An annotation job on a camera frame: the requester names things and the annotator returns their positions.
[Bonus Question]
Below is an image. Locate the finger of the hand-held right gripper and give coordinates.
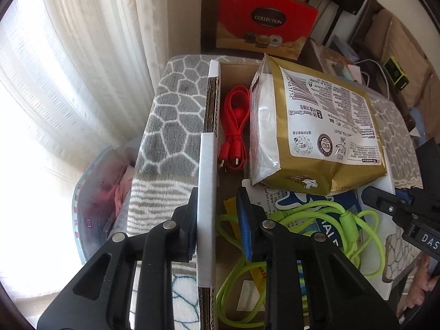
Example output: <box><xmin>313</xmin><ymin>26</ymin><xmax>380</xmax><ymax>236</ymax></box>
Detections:
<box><xmin>361</xmin><ymin>186</ymin><xmax>424</xmax><ymax>224</ymax></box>
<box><xmin>395</xmin><ymin>187</ymin><xmax>440</xmax><ymax>214</ymax></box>

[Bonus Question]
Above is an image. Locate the white cable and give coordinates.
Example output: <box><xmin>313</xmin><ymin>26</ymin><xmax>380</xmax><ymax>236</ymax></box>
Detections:
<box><xmin>354</xmin><ymin>58</ymin><xmax>391</xmax><ymax>97</ymax></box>

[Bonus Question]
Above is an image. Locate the grey patterned blanket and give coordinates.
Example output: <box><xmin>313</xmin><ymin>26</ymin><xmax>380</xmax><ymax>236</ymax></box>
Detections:
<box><xmin>124</xmin><ymin>54</ymin><xmax>423</xmax><ymax>330</ymax></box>

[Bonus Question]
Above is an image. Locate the beige cushion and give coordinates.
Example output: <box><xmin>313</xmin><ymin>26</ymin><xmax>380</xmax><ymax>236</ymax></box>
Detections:
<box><xmin>388</xmin><ymin>17</ymin><xmax>430</xmax><ymax>76</ymax></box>

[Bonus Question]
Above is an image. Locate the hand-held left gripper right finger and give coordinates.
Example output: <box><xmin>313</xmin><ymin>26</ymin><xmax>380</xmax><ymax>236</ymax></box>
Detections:
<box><xmin>235</xmin><ymin>179</ymin><xmax>401</xmax><ymax>330</ymax></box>

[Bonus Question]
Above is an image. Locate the green cable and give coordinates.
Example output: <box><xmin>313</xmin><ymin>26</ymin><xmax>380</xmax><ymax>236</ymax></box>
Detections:
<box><xmin>215</xmin><ymin>200</ymin><xmax>380</xmax><ymax>330</ymax></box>

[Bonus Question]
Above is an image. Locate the white curtain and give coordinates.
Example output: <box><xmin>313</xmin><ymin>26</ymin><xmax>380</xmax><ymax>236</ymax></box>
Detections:
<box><xmin>0</xmin><ymin>0</ymin><xmax>203</xmax><ymax>299</ymax></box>

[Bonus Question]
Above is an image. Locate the clear plastic bag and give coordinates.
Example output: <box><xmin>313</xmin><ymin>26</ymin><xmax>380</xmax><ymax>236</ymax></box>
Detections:
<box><xmin>320</xmin><ymin>46</ymin><xmax>358</xmax><ymax>73</ymax></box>

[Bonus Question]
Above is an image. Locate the person's right hand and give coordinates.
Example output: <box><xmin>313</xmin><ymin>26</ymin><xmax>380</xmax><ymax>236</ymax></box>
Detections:
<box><xmin>412</xmin><ymin>265</ymin><xmax>440</xmax><ymax>308</ymax></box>

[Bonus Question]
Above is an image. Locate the yellow instruction booklet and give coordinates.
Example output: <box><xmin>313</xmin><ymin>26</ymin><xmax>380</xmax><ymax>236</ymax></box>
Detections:
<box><xmin>223</xmin><ymin>197</ymin><xmax>272</xmax><ymax>303</ymax></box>

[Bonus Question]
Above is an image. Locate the white paper slip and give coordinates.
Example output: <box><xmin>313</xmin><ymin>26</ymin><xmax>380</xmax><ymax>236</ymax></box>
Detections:
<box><xmin>256</xmin><ymin>186</ymin><xmax>281</xmax><ymax>214</ymax></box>

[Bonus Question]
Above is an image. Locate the red cable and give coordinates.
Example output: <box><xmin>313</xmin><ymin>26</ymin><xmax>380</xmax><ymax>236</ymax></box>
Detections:
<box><xmin>217</xmin><ymin>84</ymin><xmax>251</xmax><ymax>173</ymax></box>

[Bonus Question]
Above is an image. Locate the wooden sofa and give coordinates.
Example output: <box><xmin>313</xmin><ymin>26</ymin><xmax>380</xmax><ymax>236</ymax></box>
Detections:
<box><xmin>357</xmin><ymin>0</ymin><xmax>440</xmax><ymax>145</ymax></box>

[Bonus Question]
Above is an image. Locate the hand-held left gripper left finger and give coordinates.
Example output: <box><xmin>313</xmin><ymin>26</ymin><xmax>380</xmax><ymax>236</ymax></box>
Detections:
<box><xmin>36</xmin><ymin>187</ymin><xmax>200</xmax><ymax>330</ymax></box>

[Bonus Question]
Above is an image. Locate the clear plastic storage bin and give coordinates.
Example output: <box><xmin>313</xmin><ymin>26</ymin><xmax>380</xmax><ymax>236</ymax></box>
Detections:
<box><xmin>70</xmin><ymin>144</ymin><xmax>138</xmax><ymax>265</ymax></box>

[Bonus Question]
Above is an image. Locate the green black device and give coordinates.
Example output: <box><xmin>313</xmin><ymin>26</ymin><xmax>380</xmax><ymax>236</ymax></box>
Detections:
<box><xmin>383</xmin><ymin>56</ymin><xmax>409</xmax><ymax>88</ymax></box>

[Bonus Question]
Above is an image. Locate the shallow white cardboard box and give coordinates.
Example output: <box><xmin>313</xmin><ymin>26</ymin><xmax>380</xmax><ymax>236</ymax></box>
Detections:
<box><xmin>196</xmin><ymin>60</ymin><xmax>396</xmax><ymax>330</ymax></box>

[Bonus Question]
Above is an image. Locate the red gift bag with oval label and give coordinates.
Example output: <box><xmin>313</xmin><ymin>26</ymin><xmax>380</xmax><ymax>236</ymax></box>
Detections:
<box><xmin>216</xmin><ymin>0</ymin><xmax>320</xmax><ymax>61</ymax></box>

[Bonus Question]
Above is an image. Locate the small blue white box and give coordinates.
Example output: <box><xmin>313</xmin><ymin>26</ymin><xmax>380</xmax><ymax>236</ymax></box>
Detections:
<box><xmin>326</xmin><ymin>36</ymin><xmax>358</xmax><ymax>57</ymax></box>

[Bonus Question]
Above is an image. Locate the gold plastic packet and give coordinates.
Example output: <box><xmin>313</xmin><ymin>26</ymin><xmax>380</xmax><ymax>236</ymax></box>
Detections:
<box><xmin>248</xmin><ymin>53</ymin><xmax>388</xmax><ymax>196</ymax></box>

